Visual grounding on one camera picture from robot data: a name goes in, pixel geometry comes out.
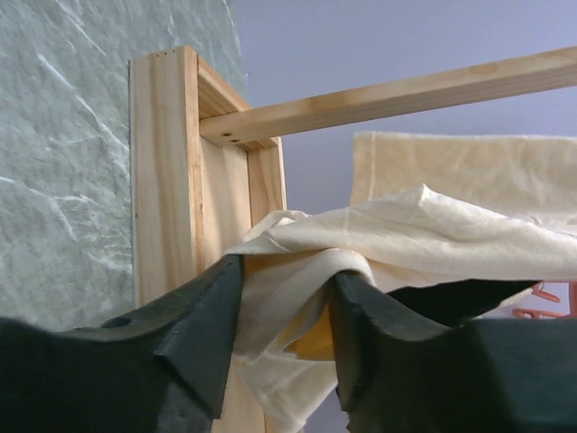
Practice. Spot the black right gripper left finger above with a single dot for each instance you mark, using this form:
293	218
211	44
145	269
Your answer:
160	368

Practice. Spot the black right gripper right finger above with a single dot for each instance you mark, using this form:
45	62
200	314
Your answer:
399	371

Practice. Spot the pink round clip hanger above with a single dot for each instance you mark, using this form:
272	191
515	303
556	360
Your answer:
549	300

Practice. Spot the beige boxer underwear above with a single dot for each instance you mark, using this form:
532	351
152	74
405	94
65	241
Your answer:
425	210

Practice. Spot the black underwear on hanger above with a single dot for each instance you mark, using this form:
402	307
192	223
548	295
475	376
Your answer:
454	303

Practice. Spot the wooden hanging rack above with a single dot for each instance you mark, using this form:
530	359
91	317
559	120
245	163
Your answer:
206	167

